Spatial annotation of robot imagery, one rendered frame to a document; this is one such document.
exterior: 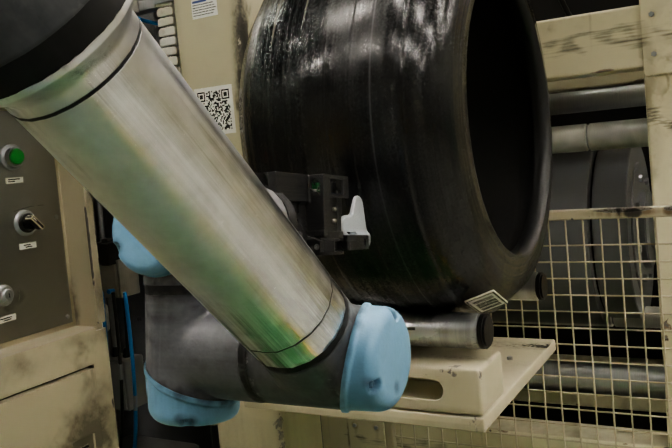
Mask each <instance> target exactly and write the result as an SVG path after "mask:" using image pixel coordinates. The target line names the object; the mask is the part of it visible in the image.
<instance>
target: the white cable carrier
mask: <svg viewBox="0 0 672 448"><path fill-rule="evenodd" d="M173 3H174V0H173V1H168V2H164V3H160V4H156V7H159V8H160V9H158V10H157V17H161V18H160V19H158V27H162V28H161V29H159V36H160V37H166V38H162V39H160V46H161V47H167V48H162V50H163V51H164V53H165V54H166V55H167V57H168V56H171V57H168V58H169V59H170V61H171V62H172V63H173V65H174V66H175V67H176V69H177V70H178V71H179V73H180V74H181V75H182V73H181V68H180V67H181V63H180V58H179V57H180V53H179V44H178V34H177V24H176V14H174V13H175V5H174V4H173ZM162 7H164V8H162ZM163 17H165V18H163ZM163 27H165V28H163ZM168 36H169V37H168ZM168 46H170V47H168ZM179 66H180V67H179Z"/></svg>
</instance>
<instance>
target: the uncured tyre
mask: <svg viewBox="0 0 672 448"><path fill-rule="evenodd" d="M239 123H240V137H241V146H242V153H243V159H244V160H245V161H246V163H247V164H248V165H249V167H250V168H251V169H252V171H253V172H254V173H264V172H273V171H277V172H286V173H295V174H304V175H314V174H329V175H338V176H346V177H348V191H349V198H342V214H341V217H342V216H343V215H348V214H349V212H350V208H351V204H352V200H353V197H354V196H359V197H360V198H361V199H362V202H363V208H364V215H365V222H366V229H367V231H368V233H370V235H371V243H370V246H369V249H363V250H341V251H344V254H341V255H316V257H317V258H318V259H319V261H320V262H321V263H322V265H323V266H324V267H325V269H326V270H327V271H328V273H329V274H330V275H331V277H332V278H333V279H334V281H335V282H336V284H337V285H338V286H339V288H340V289H341V290H342V292H343V293H344V294H345V296H346V297H347V298H348V300H349V301H350V302H351V303H352V304H355V305H362V304H363V303H370V304H371V305H373V306H387V307H390V308H393V309H394V310H396V311H433V312H470V313H479V312H477V311H476V310H475V309H473V308H472V307H470V306H469V305H467V304H466V303H465V302H464V301H465V300H468V299H470V298H473V297H476V296H478V295H481V294H483V293H486V292H488V291H491V290H495V291H496V292H497V293H498V294H499V295H501V296H502V297H503V298H504V299H505V300H507V301H509V300H510V299H511V298H512V297H513V296H514V295H515V294H516V293H517V292H518V291H519V290H520V289H521V288H522V287H523V286H524V285H525V284H526V283H527V282H528V281H529V279H530V278H531V276H532V274H533V272H534V271H535V268H536V266H537V264H538V261H539V258H540V255H541V252H542V248H543V244H544V240H545V236H546V230H547V225H548V218H549V210H550V200H551V187H552V127H551V112H550V101H549V91H548V83H547V75H546V68H545V62H544V56H543V51H542V45H541V40H540V36H539V31H538V27H537V23H536V19H535V15H534V12H533V8H532V5H531V1H530V0H263V2H262V5H261V7H260V9H259V12H258V14H257V16H256V19H255V21H254V23H253V26H252V29H251V31H250V35H249V38H248V41H247V45H246V49H245V53H244V58H243V64H242V71H241V79H240V93H239Z"/></svg>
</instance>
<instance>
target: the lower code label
mask: <svg viewBox="0 0 672 448"><path fill-rule="evenodd" d="M194 93H195V94H196V96H197V97H198V98H199V100H200V101H201V102H202V104H203V105H204V106H205V108H206V109H207V110H208V112H209V113H210V114H211V116H212V117H213V118H214V120H215V121H216V122H217V124H218V125H219V126H220V128H221V129H222V130H223V132H224V133H225V134H228V133H236V125H235V115H234V105H233V94H232V84H227V85H220V86H214V87H207V88H201V89H194Z"/></svg>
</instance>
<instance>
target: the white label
mask: <svg viewBox="0 0 672 448"><path fill-rule="evenodd" d="M464 302H465V303H466V304H467V305H469V306H470V307H472V308H473V309H475V310H476V311H477V312H479V313H483V312H485V311H488V310H491V309H493V308H496V307H499V306H501V305H504V304H506V303H508V301H507V300H505V299H504V298H503V297H502V296H501V295H499V294H498V293H497V292H496V291H495V290H491V291H488V292H486V293H483V294H481V295H478V296H476V297H473V298H470V299H468V300H465V301H464Z"/></svg>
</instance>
